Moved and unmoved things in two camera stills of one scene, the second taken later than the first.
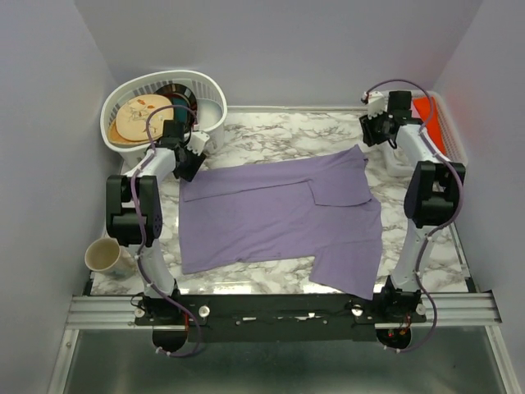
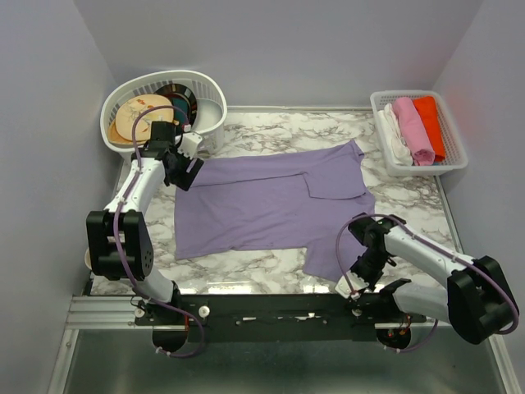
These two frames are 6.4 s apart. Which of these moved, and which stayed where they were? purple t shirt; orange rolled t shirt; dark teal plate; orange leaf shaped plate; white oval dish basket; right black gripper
Moved: purple t shirt; right black gripper
Stayed: orange leaf shaped plate; orange rolled t shirt; dark teal plate; white oval dish basket
